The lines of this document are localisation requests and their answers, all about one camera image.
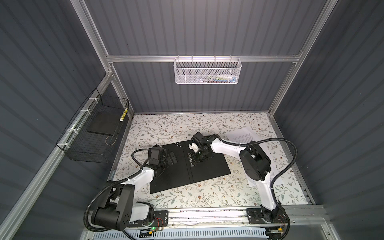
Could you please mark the yellow marker pen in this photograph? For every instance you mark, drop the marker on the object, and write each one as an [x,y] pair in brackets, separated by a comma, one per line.
[123,115]

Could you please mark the metal folder clip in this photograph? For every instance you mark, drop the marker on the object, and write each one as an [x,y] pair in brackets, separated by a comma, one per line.
[191,159]

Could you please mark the orange folder black inside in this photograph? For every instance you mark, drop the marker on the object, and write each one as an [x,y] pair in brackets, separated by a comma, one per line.
[182,174]

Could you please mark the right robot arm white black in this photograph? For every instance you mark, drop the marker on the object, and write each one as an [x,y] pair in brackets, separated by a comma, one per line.
[256,164]

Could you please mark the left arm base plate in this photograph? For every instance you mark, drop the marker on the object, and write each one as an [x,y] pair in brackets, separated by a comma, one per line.
[157,219]

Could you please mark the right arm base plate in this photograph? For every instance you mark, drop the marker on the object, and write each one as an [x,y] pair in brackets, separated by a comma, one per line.
[262,215]

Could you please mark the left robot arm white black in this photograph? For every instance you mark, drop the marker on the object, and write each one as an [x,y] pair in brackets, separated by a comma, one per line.
[115,207]

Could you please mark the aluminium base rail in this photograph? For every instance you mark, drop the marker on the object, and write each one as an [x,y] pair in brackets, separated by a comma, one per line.
[295,215]

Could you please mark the pens in white basket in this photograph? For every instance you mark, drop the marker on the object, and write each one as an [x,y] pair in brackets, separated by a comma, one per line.
[220,79]

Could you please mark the floral table mat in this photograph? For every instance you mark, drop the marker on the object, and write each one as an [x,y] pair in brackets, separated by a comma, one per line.
[230,190]

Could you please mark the white vented cover strip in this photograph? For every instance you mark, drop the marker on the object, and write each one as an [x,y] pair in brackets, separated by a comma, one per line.
[202,233]

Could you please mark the white wire mesh basket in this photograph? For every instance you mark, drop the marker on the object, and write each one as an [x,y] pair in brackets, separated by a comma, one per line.
[189,71]

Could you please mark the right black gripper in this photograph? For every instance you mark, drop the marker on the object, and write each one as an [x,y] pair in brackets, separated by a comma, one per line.
[197,160]

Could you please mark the black pad in basket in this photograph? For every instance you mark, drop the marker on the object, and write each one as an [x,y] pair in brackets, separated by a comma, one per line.
[104,124]

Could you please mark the black wire mesh basket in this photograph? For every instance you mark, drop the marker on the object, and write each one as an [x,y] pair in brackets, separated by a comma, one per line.
[80,145]

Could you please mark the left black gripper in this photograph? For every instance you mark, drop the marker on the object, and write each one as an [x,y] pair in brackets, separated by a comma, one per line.
[173,158]

